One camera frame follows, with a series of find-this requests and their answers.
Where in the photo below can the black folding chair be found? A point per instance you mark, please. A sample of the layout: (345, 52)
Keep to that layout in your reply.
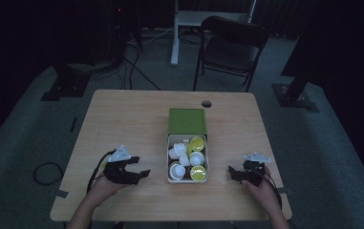
(230, 47)

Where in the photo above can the pile of white yellow capsules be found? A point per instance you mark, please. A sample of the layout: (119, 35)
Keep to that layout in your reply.
(187, 158)

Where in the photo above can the white desk frame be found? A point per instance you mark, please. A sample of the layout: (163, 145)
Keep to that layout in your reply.
(175, 38)

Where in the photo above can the black stand with flat base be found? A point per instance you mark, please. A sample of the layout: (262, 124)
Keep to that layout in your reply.
(66, 84)

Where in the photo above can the person's right hand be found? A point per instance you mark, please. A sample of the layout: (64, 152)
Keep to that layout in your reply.
(267, 194)

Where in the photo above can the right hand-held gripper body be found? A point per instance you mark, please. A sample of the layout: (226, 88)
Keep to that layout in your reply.
(255, 173)

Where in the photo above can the person's left hand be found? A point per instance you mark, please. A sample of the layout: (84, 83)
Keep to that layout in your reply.
(104, 188)

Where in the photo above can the grey tape piece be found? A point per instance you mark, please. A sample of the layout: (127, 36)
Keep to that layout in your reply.
(62, 193)
(285, 191)

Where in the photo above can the black stand with square base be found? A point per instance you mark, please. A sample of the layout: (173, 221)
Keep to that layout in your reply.
(294, 95)

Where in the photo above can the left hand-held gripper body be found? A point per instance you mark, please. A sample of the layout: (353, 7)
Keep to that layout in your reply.
(119, 175)

